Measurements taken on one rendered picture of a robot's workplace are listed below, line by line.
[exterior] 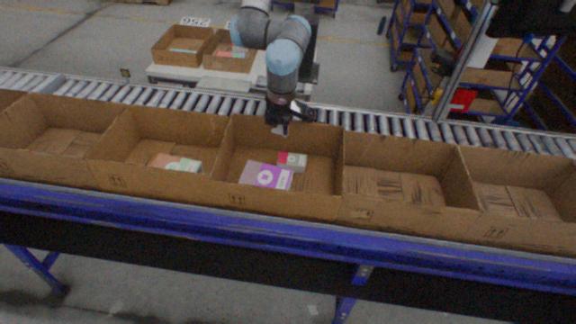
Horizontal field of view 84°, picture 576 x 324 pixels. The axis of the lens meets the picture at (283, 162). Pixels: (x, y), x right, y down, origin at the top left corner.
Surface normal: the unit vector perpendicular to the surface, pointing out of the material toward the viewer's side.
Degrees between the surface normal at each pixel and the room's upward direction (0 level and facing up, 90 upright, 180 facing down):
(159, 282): 0
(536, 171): 89
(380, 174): 0
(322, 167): 6
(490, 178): 89
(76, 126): 89
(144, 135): 90
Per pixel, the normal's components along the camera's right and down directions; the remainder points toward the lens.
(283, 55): -0.01, -0.43
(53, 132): 0.04, -0.71
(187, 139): -0.14, 0.68
